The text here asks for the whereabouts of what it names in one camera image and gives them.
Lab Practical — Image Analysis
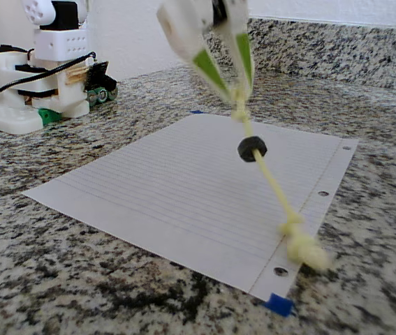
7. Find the black ring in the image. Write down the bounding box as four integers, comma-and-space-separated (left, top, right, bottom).
236, 135, 268, 164

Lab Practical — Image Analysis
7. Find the yellow knotted rope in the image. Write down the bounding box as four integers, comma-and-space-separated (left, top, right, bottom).
230, 85, 331, 272

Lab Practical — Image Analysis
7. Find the motor control board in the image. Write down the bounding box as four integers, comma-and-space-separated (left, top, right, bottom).
85, 59, 119, 107

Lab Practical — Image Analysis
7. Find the green table clamp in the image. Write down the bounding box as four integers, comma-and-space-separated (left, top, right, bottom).
38, 107, 63, 127

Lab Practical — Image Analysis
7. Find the lined white paper sheet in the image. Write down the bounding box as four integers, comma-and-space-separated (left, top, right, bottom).
22, 113, 360, 302

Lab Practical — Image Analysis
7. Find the black motor cable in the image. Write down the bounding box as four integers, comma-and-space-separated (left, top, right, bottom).
0, 51, 97, 97

